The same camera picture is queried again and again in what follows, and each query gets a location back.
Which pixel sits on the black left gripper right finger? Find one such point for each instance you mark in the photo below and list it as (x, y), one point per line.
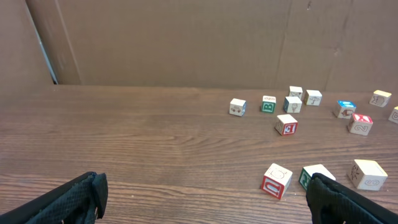
(331, 202)

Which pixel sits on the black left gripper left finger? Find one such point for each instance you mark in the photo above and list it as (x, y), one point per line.
(82, 200)

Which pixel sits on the wooden block blue letter H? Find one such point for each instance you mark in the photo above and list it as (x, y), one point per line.
(308, 171)

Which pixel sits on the wooden block yellow letter S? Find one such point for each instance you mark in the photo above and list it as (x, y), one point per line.
(366, 175)

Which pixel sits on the wooden block red letter U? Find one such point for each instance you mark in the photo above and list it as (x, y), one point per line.
(276, 180)

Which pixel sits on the wooden block red top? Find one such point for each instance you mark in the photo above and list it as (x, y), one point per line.
(360, 124)

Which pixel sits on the wooden block red number 13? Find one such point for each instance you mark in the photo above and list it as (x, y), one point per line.
(286, 124)

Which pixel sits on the wooden block blue top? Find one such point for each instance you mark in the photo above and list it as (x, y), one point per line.
(344, 109)

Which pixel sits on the wooden block blue side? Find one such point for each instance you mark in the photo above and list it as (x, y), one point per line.
(292, 104)

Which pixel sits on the wooden block umbrella picture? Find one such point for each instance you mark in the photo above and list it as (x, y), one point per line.
(312, 98)

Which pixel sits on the wooden block yellow top near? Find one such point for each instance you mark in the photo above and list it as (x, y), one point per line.
(394, 115)

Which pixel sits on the wooden block yellow top far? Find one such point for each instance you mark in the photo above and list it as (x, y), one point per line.
(380, 98)

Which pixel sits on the wooden block green letter B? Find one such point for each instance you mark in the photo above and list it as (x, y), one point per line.
(268, 104)

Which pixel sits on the plain wooden block far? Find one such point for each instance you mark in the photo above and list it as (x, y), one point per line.
(296, 91)

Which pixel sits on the wooden block car picture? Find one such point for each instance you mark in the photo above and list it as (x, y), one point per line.
(237, 107)

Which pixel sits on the cardboard backdrop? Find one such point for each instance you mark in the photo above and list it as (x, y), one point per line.
(324, 45)

